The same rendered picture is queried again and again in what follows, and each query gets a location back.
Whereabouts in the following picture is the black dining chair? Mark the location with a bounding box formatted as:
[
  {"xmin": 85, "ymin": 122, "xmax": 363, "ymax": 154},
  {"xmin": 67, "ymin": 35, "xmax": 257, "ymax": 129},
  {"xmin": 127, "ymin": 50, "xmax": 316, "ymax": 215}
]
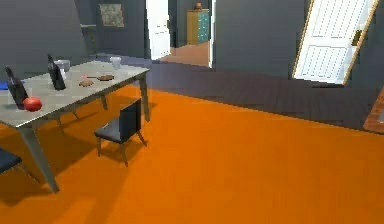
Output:
[
  {"xmin": 93, "ymin": 97, "xmax": 148, "ymax": 168},
  {"xmin": 0, "ymin": 147, "xmax": 40, "ymax": 184}
]

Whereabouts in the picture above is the yellow teal chest of drawers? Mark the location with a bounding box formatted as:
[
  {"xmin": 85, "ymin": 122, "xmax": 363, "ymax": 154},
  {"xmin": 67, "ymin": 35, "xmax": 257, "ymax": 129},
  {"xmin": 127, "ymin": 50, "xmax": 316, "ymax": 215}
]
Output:
[{"xmin": 186, "ymin": 8, "xmax": 211, "ymax": 46}]

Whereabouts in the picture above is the white open door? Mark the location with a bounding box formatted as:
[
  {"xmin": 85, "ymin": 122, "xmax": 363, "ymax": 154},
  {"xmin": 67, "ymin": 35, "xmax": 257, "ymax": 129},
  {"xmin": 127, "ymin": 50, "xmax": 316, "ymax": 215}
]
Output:
[{"xmin": 145, "ymin": 0, "xmax": 172, "ymax": 61}]

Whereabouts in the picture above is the white cup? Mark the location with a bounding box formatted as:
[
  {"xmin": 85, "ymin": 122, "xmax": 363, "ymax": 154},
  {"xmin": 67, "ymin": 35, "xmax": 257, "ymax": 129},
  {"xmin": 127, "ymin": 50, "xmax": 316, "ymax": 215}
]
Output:
[{"xmin": 109, "ymin": 56, "xmax": 123, "ymax": 71}]

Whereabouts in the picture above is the grey dining table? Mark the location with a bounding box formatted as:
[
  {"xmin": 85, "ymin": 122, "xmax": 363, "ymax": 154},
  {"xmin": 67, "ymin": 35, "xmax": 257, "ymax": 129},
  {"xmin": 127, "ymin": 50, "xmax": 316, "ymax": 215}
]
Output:
[{"xmin": 0, "ymin": 60, "xmax": 152, "ymax": 194}]

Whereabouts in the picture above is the grey side table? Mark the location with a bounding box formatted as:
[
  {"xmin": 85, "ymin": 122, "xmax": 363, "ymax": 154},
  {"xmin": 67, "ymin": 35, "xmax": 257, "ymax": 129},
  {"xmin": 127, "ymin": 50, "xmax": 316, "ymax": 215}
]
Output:
[{"xmin": 79, "ymin": 23, "xmax": 99, "ymax": 55}]

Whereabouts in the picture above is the dark wine bottle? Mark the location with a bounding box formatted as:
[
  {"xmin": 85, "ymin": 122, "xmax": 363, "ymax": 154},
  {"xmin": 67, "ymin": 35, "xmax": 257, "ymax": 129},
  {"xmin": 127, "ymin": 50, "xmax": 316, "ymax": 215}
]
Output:
[
  {"xmin": 46, "ymin": 53, "xmax": 67, "ymax": 91},
  {"xmin": 4, "ymin": 65, "xmax": 30, "ymax": 110}
]

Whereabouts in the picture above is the white panel door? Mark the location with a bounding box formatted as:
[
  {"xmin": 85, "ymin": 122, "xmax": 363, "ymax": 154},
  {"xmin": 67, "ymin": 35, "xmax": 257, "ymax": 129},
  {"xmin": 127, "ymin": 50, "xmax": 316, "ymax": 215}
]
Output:
[{"xmin": 291, "ymin": 0, "xmax": 381, "ymax": 86}]

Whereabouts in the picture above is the red apple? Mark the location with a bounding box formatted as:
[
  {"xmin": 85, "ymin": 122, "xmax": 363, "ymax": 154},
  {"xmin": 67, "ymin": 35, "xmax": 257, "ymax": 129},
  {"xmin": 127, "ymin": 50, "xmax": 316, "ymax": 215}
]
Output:
[{"xmin": 22, "ymin": 96, "xmax": 43, "ymax": 113}]

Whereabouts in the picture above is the blue flat object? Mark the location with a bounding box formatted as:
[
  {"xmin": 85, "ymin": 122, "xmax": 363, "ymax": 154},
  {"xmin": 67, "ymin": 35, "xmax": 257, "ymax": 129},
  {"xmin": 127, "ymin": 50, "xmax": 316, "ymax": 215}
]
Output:
[{"xmin": 0, "ymin": 80, "xmax": 25, "ymax": 91}]

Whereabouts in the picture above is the framed wall picture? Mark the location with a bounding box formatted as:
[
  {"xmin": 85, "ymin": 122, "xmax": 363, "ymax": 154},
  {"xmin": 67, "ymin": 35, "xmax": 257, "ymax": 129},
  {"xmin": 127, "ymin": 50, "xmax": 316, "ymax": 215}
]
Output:
[{"xmin": 98, "ymin": 3, "xmax": 125, "ymax": 28}]

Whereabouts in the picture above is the brass door handle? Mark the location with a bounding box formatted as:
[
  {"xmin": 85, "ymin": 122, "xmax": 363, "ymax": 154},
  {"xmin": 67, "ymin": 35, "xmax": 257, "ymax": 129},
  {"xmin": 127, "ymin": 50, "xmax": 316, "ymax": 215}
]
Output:
[{"xmin": 351, "ymin": 29, "xmax": 363, "ymax": 47}]

